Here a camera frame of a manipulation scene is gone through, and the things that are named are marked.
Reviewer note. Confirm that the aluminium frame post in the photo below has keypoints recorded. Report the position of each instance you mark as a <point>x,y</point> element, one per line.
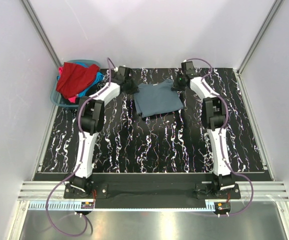
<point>260,34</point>
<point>29,9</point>

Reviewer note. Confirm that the white slotted cable duct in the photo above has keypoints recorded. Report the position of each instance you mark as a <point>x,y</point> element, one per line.
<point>198,205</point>

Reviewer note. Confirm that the red t shirt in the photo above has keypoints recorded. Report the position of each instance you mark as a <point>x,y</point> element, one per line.
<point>75,78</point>

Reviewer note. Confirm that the pink garment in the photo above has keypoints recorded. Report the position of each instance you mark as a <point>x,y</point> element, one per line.
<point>72,100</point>

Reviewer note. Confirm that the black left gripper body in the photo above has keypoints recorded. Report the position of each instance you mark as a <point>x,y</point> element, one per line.
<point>131,87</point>

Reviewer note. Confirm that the teal plastic laundry basket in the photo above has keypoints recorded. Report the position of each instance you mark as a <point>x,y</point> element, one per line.
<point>56,96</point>

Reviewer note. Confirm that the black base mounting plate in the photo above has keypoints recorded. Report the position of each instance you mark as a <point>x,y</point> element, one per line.
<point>105,190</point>

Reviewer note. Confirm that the aluminium frame post right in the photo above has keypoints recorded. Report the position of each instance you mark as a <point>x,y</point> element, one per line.
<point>260,34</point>

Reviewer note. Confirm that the black garment in basket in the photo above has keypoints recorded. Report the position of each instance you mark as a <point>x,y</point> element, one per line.
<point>64,101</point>

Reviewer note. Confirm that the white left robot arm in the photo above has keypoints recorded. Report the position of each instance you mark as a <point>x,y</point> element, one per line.
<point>90,120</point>

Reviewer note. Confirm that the grey-blue t shirt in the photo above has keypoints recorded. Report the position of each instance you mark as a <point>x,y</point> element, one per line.
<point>156,99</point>

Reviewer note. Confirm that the aluminium front rail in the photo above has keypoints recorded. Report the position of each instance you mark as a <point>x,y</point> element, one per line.
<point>262,191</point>

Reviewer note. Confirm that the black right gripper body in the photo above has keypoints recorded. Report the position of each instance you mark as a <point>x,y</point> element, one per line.
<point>178,84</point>

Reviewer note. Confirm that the aluminium frame post left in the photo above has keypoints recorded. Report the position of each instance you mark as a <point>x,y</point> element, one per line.
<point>29,9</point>

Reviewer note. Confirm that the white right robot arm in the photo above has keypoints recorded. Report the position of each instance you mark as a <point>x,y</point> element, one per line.
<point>214,118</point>

